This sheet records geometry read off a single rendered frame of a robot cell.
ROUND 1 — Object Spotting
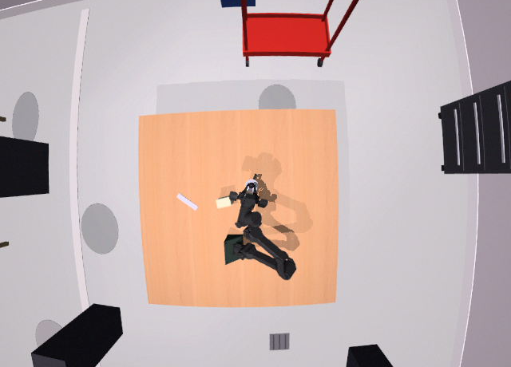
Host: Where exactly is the pale lavender flat bar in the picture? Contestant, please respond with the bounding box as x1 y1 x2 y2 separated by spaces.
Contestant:
177 193 198 211

